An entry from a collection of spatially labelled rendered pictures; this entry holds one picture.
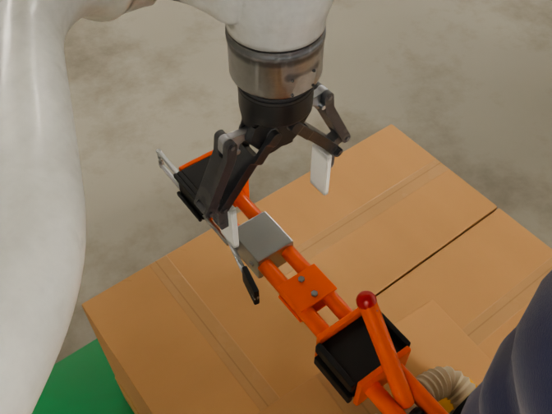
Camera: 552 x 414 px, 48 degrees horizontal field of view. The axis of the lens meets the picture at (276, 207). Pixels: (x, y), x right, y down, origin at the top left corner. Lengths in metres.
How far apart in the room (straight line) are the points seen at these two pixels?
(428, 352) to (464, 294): 0.57
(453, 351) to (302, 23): 0.61
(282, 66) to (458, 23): 2.79
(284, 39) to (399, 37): 2.63
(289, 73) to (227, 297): 0.97
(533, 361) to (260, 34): 0.32
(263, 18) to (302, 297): 0.42
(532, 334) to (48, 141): 0.30
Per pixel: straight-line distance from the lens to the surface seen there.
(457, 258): 1.59
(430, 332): 0.99
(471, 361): 0.99
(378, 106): 2.75
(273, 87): 0.57
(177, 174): 0.96
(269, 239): 0.88
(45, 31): 0.46
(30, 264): 0.31
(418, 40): 3.15
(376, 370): 0.77
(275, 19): 0.51
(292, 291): 0.83
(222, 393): 1.36
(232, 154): 0.62
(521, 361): 0.42
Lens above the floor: 1.80
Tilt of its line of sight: 51 degrees down
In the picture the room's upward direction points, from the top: straight up
